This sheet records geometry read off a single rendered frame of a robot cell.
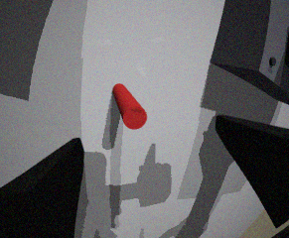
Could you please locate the red peg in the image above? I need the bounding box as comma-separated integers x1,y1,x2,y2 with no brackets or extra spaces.
112,83,147,130

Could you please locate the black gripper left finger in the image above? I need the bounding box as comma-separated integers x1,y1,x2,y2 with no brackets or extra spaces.
0,138,84,238

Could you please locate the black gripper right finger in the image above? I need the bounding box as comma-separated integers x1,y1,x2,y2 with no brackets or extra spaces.
216,115,289,229

